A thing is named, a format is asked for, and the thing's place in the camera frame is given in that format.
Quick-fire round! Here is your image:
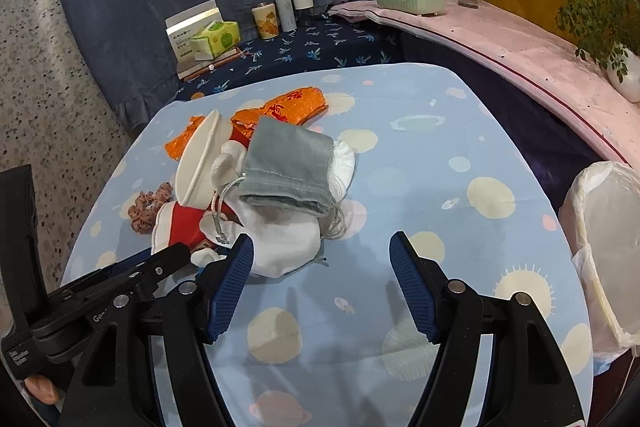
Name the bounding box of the yellow printed can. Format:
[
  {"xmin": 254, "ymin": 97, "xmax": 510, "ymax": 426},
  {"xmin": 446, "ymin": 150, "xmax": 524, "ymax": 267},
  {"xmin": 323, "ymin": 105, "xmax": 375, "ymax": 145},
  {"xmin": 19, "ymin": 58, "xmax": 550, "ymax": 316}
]
[{"xmin": 251, "ymin": 3, "xmax": 279, "ymax": 40}]

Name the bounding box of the green plant in white pot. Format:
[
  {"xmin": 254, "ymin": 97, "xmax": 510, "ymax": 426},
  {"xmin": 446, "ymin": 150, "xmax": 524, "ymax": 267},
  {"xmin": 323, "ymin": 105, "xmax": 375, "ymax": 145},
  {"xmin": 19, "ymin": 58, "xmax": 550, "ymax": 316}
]
[{"xmin": 522, "ymin": 0, "xmax": 640, "ymax": 102}]

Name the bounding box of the dark purple cloth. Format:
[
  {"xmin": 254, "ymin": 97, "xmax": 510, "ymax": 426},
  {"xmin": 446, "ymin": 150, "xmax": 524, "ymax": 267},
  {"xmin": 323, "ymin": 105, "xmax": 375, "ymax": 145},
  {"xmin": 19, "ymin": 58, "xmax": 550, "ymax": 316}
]
[{"xmin": 400, "ymin": 32, "xmax": 601, "ymax": 208}]

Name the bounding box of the person's left hand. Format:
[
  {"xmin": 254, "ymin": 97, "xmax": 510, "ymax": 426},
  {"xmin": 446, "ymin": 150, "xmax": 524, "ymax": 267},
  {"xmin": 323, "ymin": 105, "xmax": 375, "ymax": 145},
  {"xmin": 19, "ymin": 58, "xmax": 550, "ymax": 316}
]
[{"xmin": 24, "ymin": 376, "xmax": 60, "ymax": 406}]

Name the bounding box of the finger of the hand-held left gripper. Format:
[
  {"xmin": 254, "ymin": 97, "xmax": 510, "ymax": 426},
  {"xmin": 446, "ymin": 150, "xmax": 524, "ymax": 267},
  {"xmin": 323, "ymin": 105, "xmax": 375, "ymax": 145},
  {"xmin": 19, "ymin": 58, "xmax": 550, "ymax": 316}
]
[{"xmin": 47, "ymin": 242, "xmax": 192, "ymax": 309}]

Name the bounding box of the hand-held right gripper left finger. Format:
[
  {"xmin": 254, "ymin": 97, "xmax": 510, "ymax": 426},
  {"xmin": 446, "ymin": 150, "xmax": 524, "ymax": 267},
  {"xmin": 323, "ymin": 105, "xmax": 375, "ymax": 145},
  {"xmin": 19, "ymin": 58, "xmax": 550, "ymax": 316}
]
[{"xmin": 59, "ymin": 233, "xmax": 256, "ymax": 427}]

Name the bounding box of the open white cardboard box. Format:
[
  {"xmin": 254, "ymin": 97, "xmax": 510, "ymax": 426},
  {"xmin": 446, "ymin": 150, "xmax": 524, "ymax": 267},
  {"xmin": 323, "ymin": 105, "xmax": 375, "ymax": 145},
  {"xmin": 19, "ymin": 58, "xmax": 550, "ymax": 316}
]
[{"xmin": 165, "ymin": 0, "xmax": 242, "ymax": 80}]

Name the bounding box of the ruffled white cloth cover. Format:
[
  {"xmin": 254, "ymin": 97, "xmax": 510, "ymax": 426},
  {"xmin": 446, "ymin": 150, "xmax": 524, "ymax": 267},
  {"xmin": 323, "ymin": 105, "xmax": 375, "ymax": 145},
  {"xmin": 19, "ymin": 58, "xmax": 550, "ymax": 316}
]
[{"xmin": 325, "ymin": 139, "xmax": 357, "ymax": 204}]

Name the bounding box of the grey drawstring pouch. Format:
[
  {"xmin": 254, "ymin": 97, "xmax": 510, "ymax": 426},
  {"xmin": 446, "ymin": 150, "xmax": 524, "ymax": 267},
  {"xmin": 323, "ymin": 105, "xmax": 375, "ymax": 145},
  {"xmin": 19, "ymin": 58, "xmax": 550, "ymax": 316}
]
[{"xmin": 239, "ymin": 116, "xmax": 337, "ymax": 218}]

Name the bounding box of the red and white cloth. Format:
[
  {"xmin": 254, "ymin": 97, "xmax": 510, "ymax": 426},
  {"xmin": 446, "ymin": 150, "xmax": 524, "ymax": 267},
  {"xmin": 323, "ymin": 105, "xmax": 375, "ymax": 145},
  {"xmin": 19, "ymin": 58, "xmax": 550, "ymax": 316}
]
[{"xmin": 150, "ymin": 199, "xmax": 236, "ymax": 259}]

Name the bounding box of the pink cloth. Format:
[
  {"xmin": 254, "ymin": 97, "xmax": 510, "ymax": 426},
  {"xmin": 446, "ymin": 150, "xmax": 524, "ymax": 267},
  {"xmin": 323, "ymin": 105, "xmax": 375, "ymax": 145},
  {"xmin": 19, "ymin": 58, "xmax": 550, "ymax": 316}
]
[{"xmin": 327, "ymin": 0, "xmax": 640, "ymax": 168}]

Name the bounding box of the brown spotted hair scrunchie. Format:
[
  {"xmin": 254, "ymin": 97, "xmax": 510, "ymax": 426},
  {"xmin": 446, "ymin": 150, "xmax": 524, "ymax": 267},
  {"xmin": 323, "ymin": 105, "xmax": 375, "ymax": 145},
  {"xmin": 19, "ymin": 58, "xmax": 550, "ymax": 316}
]
[{"xmin": 127, "ymin": 184, "xmax": 174, "ymax": 236}]

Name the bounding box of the navy palm print cloth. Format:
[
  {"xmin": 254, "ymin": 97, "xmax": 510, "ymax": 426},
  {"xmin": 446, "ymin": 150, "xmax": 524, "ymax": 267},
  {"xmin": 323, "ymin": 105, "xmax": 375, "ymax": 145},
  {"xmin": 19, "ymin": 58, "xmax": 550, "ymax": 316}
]
[{"xmin": 172, "ymin": 19, "xmax": 403, "ymax": 102}]

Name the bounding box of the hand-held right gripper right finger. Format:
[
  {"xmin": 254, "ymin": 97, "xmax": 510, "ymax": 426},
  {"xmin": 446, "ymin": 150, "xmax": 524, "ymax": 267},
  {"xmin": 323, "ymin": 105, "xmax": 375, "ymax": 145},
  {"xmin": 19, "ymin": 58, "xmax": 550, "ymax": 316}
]
[{"xmin": 389, "ymin": 231, "xmax": 584, "ymax": 427}]

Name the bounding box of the bin with white plastic liner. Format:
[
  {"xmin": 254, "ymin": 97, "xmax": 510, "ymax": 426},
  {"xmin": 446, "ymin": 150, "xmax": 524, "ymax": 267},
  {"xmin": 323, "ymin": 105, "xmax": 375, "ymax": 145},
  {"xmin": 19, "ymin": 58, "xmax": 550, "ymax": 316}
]
[{"xmin": 559, "ymin": 161, "xmax": 640, "ymax": 375}]

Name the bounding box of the grey tube bottle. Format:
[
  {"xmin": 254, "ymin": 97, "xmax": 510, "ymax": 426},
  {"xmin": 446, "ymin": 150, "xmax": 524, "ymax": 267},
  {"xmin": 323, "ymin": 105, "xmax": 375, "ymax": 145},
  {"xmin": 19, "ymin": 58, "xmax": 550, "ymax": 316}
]
[{"xmin": 272, "ymin": 0, "xmax": 297, "ymax": 32}]

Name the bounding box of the orange printed plastic bag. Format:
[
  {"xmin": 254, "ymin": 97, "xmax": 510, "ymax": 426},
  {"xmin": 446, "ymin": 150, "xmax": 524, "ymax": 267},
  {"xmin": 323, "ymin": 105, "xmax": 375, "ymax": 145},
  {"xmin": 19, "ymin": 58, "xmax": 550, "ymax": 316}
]
[{"xmin": 231, "ymin": 86, "xmax": 330, "ymax": 142}]

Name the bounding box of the green tissue pack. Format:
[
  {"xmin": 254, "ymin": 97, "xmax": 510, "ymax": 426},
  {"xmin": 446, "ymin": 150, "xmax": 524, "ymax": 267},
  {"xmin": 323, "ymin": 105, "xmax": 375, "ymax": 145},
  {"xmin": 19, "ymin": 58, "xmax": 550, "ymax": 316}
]
[{"xmin": 188, "ymin": 21, "xmax": 240, "ymax": 60}]

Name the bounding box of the blue planet print tablecloth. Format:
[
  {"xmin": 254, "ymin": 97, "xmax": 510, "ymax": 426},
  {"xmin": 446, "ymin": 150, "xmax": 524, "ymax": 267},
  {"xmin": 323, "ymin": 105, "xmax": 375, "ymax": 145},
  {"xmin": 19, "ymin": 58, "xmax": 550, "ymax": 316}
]
[{"xmin": 60, "ymin": 63, "xmax": 593, "ymax": 427}]

